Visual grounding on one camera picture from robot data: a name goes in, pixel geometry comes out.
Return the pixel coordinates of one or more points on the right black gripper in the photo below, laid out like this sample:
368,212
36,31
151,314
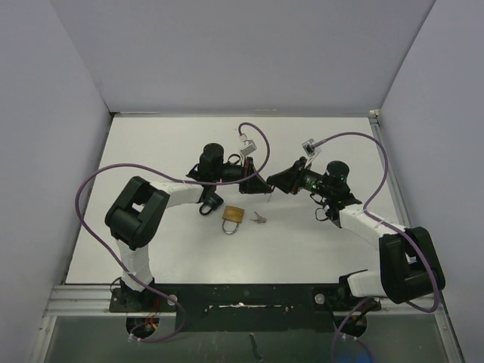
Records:
290,180

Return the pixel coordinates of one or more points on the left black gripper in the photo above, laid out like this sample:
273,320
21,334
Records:
254,184

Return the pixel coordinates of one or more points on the black-headed keys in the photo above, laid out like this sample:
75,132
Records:
270,194

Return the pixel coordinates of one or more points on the black padlock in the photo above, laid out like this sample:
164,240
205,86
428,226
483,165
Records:
210,204

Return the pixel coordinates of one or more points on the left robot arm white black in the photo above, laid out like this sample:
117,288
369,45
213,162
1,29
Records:
135,215

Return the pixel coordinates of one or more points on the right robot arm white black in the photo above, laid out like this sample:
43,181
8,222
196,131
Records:
408,268

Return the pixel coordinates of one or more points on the brass padlock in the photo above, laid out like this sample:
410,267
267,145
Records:
232,218

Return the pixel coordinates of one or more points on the small silver keys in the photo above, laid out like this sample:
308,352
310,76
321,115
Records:
259,219

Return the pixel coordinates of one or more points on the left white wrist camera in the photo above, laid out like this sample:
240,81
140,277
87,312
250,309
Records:
248,146

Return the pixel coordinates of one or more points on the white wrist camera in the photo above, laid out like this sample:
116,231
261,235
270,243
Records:
311,150
248,146

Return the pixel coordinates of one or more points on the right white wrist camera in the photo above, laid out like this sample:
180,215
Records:
311,150

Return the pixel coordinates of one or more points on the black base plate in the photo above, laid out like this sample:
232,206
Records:
243,307

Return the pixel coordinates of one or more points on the aluminium right rail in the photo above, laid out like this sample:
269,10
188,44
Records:
443,322

